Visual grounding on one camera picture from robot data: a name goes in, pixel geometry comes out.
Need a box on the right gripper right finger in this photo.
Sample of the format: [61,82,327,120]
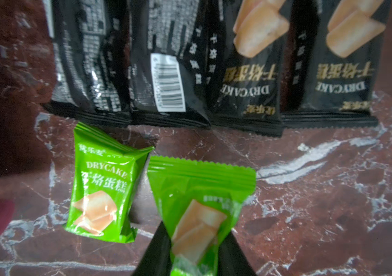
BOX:
[217,232,256,276]

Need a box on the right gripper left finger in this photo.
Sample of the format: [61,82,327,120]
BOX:
[132,222,172,276]

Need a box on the green cookie packet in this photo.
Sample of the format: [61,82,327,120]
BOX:
[64,123,154,243]
[147,156,256,276]

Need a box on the black cookie packet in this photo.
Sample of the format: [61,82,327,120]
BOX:
[43,1,132,128]
[206,0,293,138]
[282,1,391,129]
[128,1,210,128]

